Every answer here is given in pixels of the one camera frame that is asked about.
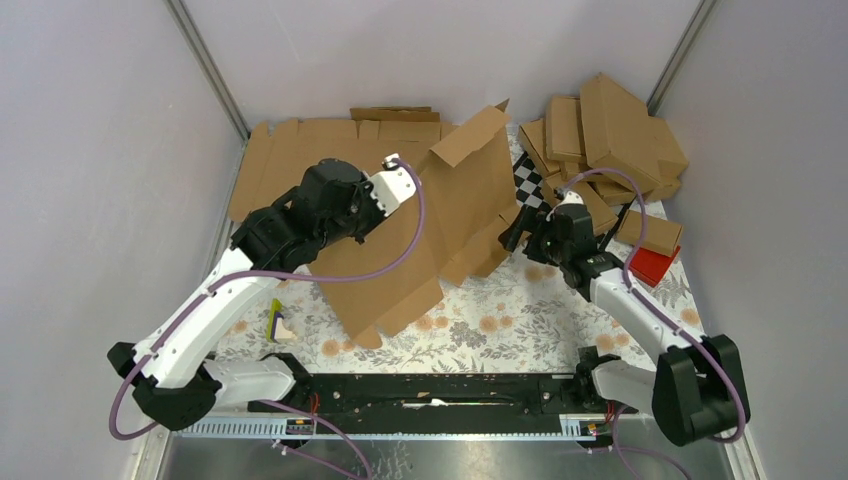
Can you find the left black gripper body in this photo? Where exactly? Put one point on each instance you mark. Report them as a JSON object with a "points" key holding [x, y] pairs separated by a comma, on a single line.
{"points": [[363, 214]]}

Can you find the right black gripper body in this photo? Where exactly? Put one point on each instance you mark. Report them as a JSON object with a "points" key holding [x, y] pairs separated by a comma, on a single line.
{"points": [[543, 247]]}

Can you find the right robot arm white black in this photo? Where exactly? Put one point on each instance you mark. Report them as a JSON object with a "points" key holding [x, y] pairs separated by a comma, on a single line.
{"points": [[649, 331]]}

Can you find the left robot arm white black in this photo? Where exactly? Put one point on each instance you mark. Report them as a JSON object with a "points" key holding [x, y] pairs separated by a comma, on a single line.
{"points": [[169, 373]]}

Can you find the folded cardboard box beside red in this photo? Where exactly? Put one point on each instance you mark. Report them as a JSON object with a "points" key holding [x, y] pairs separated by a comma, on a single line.
{"points": [[663, 236]]}

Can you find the large folded cardboard box top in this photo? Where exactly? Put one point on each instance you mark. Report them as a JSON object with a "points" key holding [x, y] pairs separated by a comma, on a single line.
{"points": [[616, 133]]}

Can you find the black white checkerboard panel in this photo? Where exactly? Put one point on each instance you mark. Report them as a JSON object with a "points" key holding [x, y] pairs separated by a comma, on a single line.
{"points": [[528, 184]]}

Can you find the stack of flat cardboard blanks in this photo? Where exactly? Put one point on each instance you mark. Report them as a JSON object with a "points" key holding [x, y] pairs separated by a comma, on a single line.
{"points": [[276, 157]]}

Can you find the floral patterned table mat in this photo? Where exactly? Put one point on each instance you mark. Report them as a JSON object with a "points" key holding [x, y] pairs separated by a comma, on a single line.
{"points": [[520, 318]]}

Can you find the small green white object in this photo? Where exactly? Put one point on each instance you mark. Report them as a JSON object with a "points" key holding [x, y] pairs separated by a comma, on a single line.
{"points": [[276, 330]]}

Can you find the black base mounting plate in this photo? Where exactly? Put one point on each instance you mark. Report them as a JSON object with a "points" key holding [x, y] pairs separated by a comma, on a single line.
{"points": [[463, 404]]}

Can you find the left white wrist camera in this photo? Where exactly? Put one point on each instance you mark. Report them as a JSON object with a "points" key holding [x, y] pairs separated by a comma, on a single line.
{"points": [[392, 186]]}

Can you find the aluminium frame rail front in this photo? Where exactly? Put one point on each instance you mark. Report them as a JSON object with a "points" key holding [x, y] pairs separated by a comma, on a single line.
{"points": [[508, 404]]}

